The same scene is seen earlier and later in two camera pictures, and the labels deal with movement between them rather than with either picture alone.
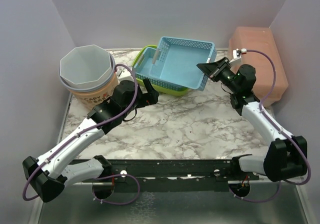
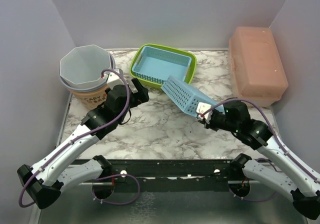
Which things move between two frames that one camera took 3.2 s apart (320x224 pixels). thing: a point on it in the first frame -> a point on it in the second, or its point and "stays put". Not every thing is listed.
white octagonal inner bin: [85, 67] stays put
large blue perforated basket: [175, 62] -> [185, 97]
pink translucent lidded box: [262, 39] stays put
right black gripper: [212, 69] -> [210, 125]
